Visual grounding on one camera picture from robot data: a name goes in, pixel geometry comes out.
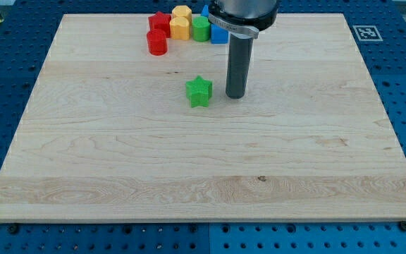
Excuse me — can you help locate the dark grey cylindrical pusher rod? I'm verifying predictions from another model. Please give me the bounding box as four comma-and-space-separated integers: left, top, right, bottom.
226, 34, 253, 99

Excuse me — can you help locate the green star block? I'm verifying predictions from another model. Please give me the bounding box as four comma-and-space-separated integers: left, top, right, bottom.
185, 75, 212, 108

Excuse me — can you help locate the blue block behind arm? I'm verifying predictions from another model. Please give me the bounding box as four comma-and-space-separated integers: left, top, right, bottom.
201, 5, 209, 18

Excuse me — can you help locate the red star block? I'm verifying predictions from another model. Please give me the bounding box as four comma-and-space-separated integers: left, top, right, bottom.
148, 11, 171, 38

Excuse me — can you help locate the blue cube block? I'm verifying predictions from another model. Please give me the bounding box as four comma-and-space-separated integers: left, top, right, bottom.
211, 24, 229, 44

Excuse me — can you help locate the green cylinder block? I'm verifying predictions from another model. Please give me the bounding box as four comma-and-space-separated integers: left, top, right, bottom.
192, 16, 211, 42

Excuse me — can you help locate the yellow heart block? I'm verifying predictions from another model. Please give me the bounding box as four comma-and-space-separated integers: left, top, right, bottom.
169, 17, 190, 40

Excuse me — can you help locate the yellow hexagon block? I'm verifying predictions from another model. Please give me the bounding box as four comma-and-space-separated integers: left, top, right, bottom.
171, 5, 192, 23

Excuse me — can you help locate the red cylinder block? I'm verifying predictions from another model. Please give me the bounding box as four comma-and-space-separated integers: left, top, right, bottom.
147, 29, 168, 56

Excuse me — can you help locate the white fiducial marker tag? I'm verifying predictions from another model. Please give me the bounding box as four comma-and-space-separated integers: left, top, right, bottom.
353, 25, 383, 42

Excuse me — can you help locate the light wooden board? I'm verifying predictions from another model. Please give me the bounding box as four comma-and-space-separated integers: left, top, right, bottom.
0, 13, 406, 223

